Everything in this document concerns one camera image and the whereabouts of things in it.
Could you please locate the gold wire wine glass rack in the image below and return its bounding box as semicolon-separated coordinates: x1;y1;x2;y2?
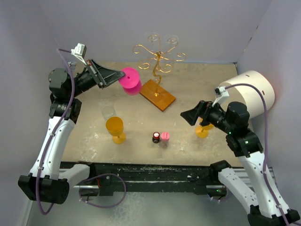
132;38;187;112

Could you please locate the dark red capped bottle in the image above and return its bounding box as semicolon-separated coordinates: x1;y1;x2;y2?
152;132;160;144

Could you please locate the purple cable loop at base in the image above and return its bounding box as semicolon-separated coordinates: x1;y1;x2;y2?
79;176;127;210

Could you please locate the clear wine glass front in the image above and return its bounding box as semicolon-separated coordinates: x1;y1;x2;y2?
102;106;116;121

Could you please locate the pink wine glass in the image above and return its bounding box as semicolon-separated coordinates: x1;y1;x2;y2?
119;67;142;96

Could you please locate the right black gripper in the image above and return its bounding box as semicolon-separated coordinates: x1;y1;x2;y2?
180;98;233;132

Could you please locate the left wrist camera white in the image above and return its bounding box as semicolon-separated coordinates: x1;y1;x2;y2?
71;43;87;66

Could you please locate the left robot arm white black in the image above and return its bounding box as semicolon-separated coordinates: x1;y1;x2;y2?
18;59;125;204

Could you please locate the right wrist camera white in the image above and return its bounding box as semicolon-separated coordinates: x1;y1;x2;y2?
212;86;229;107

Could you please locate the clear wine glass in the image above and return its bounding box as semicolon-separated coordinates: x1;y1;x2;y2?
102;106;116;121
163;34;178;52
145;32;160;52

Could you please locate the black base frame bar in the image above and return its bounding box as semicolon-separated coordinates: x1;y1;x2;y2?
75;162;227;197

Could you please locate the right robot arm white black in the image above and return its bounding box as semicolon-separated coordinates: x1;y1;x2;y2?
180;101;300;226

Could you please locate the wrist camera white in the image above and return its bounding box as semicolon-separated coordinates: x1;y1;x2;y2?
212;86;229;107
71;43;87;66

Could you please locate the white cylindrical container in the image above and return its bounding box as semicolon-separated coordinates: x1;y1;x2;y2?
220;71;275;119

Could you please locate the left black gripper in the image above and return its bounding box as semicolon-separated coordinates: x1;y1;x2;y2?
69;58;124;98

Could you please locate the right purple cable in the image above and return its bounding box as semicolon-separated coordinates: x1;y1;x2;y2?
225;83;292;226

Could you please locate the pink capped shaker bottle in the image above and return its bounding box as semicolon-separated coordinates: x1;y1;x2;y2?
159;132;170;148

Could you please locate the yellow wine glass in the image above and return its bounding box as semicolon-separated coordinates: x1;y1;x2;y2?
195;118;214;138
105;116;126;144

